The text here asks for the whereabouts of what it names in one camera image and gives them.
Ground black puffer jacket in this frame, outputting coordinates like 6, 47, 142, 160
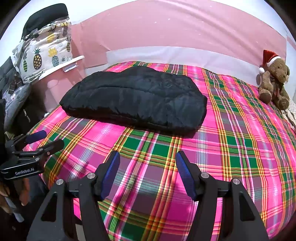
60, 66, 207, 136

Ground person left hand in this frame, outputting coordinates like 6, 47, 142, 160
1, 178, 30, 214

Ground grey garment beside bed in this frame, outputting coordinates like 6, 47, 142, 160
1, 57, 32, 132

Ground pink plaid bed blanket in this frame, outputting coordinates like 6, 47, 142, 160
26, 63, 295, 240

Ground pineapple print fabric bag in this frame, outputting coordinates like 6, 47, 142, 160
11, 18, 73, 84

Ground black cushion on bag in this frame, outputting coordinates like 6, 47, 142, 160
22, 3, 69, 39

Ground brown teddy bear santa hat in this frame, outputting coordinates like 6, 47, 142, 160
258, 50, 290, 110

